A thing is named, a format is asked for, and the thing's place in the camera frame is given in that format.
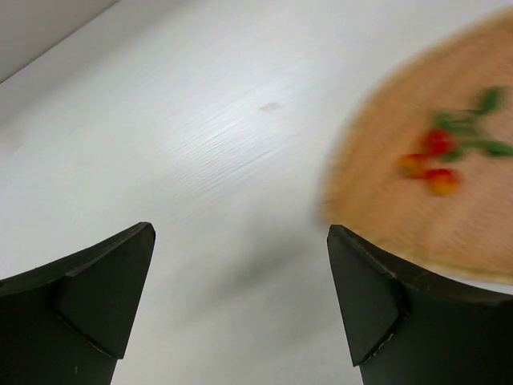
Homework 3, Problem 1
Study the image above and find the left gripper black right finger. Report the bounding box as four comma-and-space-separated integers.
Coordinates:
327, 225, 512, 385

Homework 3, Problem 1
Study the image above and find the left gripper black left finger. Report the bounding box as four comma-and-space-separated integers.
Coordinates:
1, 222, 156, 384

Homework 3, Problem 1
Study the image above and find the red cherry cluster with leaves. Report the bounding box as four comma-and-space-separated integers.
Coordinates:
398, 86, 512, 197

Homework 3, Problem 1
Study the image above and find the woven triangular fruit basket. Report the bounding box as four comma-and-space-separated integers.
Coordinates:
321, 8, 512, 285

